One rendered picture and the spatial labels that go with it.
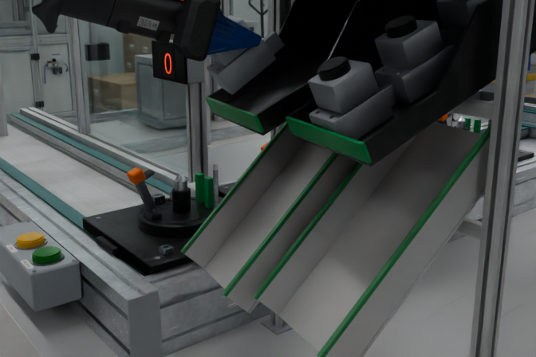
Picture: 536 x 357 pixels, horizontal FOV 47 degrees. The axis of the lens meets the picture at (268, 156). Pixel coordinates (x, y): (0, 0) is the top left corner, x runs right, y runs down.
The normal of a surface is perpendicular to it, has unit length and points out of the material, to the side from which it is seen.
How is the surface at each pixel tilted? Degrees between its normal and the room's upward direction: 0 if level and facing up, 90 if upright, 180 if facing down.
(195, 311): 90
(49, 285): 90
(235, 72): 94
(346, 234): 45
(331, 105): 115
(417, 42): 90
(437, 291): 0
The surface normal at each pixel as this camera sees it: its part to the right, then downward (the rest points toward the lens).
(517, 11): -0.79, 0.16
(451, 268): 0.00, -0.97
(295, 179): -0.62, -0.59
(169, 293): 0.62, 0.21
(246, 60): 0.37, 0.30
